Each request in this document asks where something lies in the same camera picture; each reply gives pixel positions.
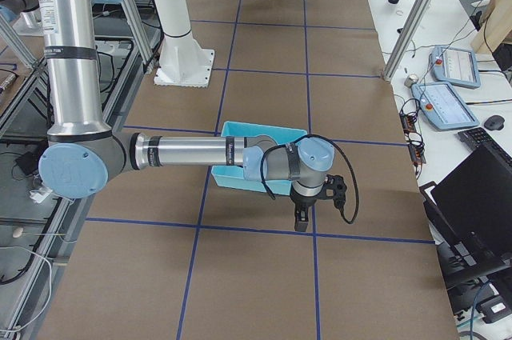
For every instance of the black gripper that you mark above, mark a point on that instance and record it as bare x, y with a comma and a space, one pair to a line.
302, 201

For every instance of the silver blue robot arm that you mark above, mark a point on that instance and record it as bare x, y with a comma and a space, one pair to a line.
84, 153

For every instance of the light blue plastic bin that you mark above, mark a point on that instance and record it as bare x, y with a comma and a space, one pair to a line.
234, 176

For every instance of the brown paper table cover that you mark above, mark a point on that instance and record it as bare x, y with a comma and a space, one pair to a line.
165, 253

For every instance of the black laptop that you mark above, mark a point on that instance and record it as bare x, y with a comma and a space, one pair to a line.
472, 206

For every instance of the small metal cylinder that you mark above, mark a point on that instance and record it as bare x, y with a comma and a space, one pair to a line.
410, 80

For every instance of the near teach pendant tablet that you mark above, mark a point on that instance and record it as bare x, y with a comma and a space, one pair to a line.
443, 107

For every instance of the teach pendant tablet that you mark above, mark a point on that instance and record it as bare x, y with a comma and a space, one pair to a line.
455, 65
443, 107

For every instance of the black keyboard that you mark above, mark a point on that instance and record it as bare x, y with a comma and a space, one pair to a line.
474, 138

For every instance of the far teach pendant tablet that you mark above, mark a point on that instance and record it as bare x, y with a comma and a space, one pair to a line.
455, 65

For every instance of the black computer mouse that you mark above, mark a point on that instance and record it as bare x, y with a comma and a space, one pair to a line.
494, 122

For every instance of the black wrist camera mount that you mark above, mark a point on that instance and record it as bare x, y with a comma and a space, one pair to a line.
334, 189

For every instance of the white pedestal column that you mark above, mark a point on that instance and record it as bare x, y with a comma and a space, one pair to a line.
182, 61

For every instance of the aluminium frame post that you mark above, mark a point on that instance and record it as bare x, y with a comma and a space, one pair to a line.
412, 22

